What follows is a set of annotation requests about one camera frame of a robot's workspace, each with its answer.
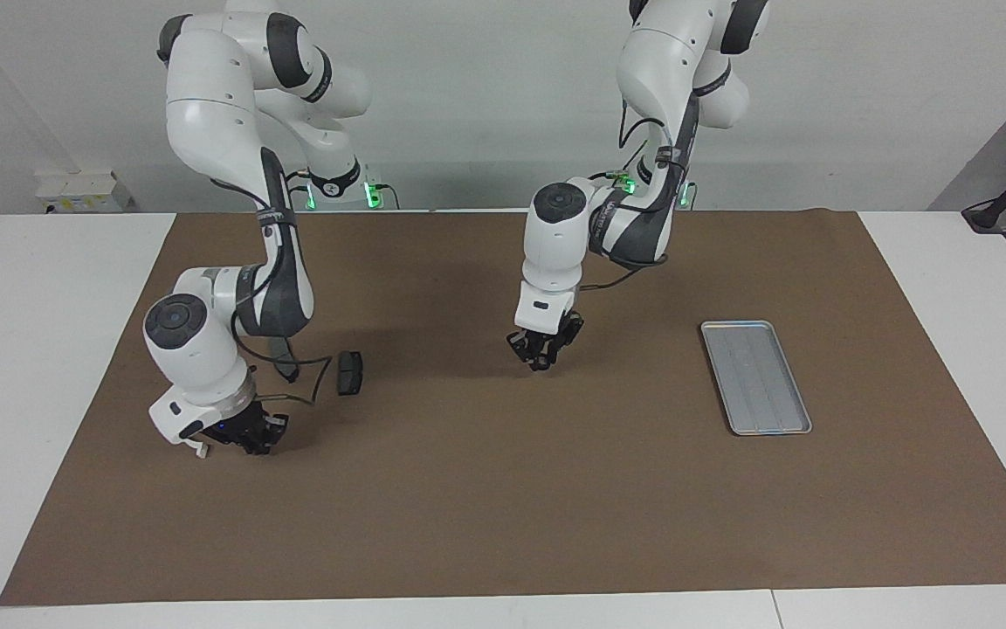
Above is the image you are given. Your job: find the short grey brake pad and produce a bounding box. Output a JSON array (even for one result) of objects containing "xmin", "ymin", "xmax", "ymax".
[{"xmin": 338, "ymin": 350, "xmax": 365, "ymax": 397}]

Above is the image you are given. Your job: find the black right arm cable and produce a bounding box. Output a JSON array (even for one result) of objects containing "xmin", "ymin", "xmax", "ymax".
[{"xmin": 206, "ymin": 175, "xmax": 334, "ymax": 407}]

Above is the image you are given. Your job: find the white power strip box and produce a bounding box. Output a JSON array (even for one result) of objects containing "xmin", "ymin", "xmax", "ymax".
[{"xmin": 36, "ymin": 170, "xmax": 133, "ymax": 215}]

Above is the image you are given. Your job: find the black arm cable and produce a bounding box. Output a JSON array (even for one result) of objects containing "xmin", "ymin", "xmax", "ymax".
[
  {"xmin": 206, "ymin": 175, "xmax": 334, "ymax": 407},
  {"xmin": 577, "ymin": 87, "xmax": 670, "ymax": 294}
]

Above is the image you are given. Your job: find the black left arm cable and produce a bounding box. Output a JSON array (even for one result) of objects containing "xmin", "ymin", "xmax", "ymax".
[{"xmin": 577, "ymin": 87, "xmax": 670, "ymax": 294}]

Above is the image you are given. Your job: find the silver metal tray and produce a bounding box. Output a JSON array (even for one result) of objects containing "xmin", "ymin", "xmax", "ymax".
[{"xmin": 700, "ymin": 321, "xmax": 813, "ymax": 437}]

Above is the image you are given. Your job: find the brown table mat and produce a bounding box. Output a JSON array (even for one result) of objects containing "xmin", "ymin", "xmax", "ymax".
[{"xmin": 0, "ymin": 210, "xmax": 1006, "ymax": 606}]

